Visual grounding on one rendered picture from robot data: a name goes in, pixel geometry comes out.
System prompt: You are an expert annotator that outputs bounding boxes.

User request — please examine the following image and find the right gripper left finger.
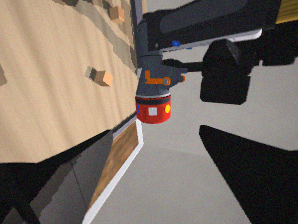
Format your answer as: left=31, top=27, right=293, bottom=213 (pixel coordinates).
left=0, top=129, right=113, bottom=224

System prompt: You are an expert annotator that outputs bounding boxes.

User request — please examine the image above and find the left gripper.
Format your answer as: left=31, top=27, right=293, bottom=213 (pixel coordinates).
left=200, top=39, right=255, bottom=105

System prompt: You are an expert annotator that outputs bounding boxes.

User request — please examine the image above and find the small orange block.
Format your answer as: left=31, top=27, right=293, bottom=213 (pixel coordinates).
left=94, top=71, right=113, bottom=87
left=109, top=6, right=125, bottom=24

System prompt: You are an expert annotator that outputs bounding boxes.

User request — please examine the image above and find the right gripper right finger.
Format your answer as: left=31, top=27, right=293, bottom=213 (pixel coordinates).
left=199, top=125, right=298, bottom=224

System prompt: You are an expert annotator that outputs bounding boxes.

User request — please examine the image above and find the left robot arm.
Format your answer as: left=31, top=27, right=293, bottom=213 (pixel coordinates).
left=162, top=19, right=298, bottom=72

